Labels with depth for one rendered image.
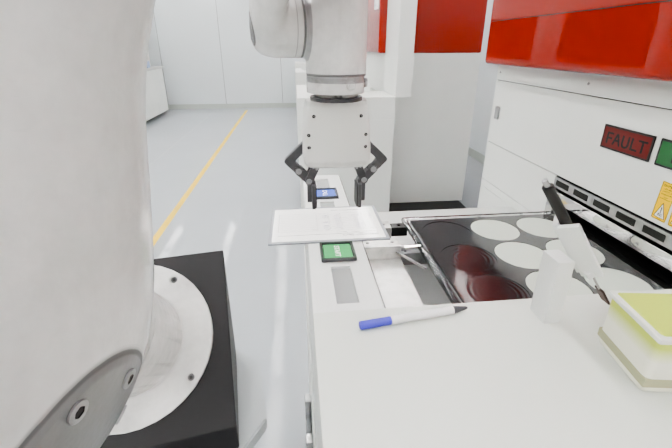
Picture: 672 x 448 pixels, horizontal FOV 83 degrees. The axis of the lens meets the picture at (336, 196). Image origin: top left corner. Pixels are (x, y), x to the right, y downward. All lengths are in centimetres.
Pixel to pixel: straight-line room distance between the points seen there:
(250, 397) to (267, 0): 51
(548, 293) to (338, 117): 34
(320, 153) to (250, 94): 807
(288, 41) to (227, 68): 812
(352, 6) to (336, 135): 17
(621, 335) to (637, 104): 53
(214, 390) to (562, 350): 40
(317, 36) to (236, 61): 808
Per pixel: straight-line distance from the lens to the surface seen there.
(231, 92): 866
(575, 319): 57
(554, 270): 50
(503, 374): 46
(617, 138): 95
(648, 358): 48
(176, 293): 54
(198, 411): 54
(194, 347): 53
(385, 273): 73
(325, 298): 53
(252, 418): 59
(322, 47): 52
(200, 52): 871
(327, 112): 54
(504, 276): 74
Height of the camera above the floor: 128
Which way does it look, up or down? 22 degrees down
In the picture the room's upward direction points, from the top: straight up
